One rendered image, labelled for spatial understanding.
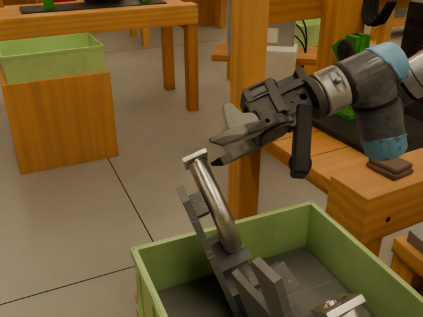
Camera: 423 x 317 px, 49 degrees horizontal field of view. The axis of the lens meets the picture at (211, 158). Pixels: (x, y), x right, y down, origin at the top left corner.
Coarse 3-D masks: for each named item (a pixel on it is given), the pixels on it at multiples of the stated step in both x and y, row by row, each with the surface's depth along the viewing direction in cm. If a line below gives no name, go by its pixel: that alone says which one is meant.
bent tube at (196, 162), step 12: (192, 156) 70; (204, 156) 72; (192, 168) 72; (204, 168) 71; (204, 180) 71; (204, 192) 70; (216, 192) 70; (216, 204) 70; (216, 216) 70; (228, 216) 70; (228, 228) 71; (228, 240) 72; (240, 240) 74
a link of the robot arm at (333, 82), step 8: (320, 72) 74; (328, 72) 73; (336, 72) 73; (320, 80) 72; (328, 80) 72; (336, 80) 71; (344, 80) 72; (328, 88) 72; (336, 88) 72; (344, 88) 72; (328, 96) 72; (336, 96) 72; (344, 96) 72; (328, 104) 73; (336, 104) 73; (344, 104) 74; (328, 112) 74; (336, 112) 75
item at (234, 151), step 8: (224, 128) 80; (232, 144) 79; (240, 144) 77; (248, 144) 77; (256, 144) 77; (232, 152) 78; (240, 152) 78; (248, 152) 79; (216, 160) 80; (224, 160) 79; (232, 160) 79
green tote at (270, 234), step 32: (256, 224) 97; (288, 224) 101; (320, 224) 99; (160, 256) 90; (192, 256) 94; (256, 256) 101; (320, 256) 102; (352, 256) 91; (160, 288) 94; (352, 288) 93; (384, 288) 84
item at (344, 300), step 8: (336, 296) 48; (344, 296) 46; (352, 296) 44; (360, 296) 43; (320, 304) 48; (328, 304) 46; (336, 304) 44; (344, 304) 43; (352, 304) 43; (360, 304) 43; (312, 312) 47; (320, 312) 44; (328, 312) 42; (336, 312) 42; (344, 312) 42; (352, 312) 44
